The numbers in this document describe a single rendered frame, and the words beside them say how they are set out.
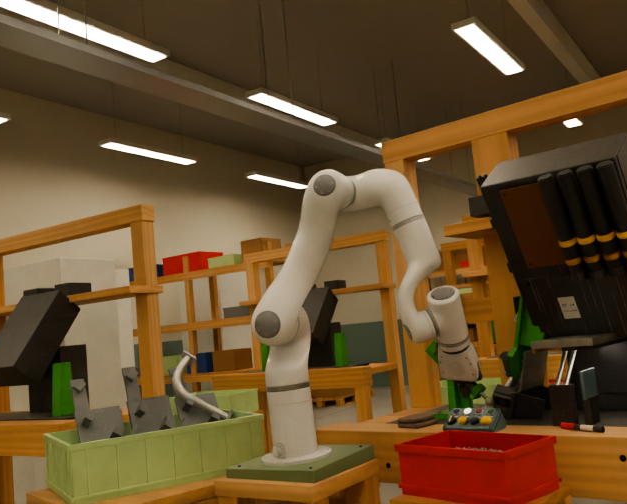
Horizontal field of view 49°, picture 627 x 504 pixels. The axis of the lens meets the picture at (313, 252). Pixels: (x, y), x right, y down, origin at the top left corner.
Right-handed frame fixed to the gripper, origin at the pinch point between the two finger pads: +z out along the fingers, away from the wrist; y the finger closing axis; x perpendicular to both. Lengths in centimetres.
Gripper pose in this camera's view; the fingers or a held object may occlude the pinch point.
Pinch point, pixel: (465, 389)
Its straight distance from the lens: 197.1
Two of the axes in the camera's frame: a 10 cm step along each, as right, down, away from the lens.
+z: 2.8, 8.5, 4.4
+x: 4.3, -5.2, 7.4
